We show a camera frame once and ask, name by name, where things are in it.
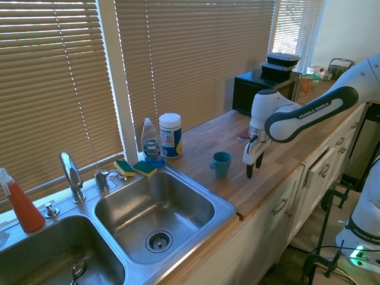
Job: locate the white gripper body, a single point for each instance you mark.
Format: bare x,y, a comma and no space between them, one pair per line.
253,148

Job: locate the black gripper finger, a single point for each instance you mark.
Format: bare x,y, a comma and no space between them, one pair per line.
250,170
259,160

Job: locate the teal ceramic mug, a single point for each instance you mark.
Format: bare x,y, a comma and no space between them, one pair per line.
222,164

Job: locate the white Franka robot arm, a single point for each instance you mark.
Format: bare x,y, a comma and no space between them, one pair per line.
311,114

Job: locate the stainless steel double sink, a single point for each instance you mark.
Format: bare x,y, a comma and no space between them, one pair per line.
154,207

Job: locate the metal sink drain strainer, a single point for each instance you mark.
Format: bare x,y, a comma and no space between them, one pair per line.
158,241

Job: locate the black microwave oven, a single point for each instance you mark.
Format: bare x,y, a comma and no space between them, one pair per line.
246,92

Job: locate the white kitchen cabinets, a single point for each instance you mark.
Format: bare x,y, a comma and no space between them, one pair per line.
267,231

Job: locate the orange box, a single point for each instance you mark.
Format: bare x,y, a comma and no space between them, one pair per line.
305,84

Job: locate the white wipes canister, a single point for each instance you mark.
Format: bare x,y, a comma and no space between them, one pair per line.
170,136

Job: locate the black clamp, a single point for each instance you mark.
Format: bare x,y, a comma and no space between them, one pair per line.
337,196
323,261

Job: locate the clear container green lid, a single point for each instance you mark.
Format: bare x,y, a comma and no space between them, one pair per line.
316,71

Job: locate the clear Dawn dish soap bottle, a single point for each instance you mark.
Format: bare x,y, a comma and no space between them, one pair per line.
152,145

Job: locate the yellow green sponge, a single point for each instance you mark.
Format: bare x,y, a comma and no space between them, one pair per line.
145,169
124,168

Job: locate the dark cutlery caddy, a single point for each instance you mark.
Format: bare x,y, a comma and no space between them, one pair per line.
338,69

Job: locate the narrow pale window blind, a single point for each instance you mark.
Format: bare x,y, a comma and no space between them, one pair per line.
297,29

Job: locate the chrome side sprayer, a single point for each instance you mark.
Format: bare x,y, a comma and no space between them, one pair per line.
102,179

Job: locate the chrome kitchen faucet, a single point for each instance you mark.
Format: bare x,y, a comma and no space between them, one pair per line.
71,175

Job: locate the metal spoon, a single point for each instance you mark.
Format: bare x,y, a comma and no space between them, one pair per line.
77,268

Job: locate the small chrome knob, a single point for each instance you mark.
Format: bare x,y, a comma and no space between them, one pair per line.
51,210

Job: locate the wide tan window blind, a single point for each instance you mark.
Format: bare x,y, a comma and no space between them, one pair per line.
53,89

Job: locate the orange spray bottle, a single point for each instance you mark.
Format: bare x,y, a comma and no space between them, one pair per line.
25,207

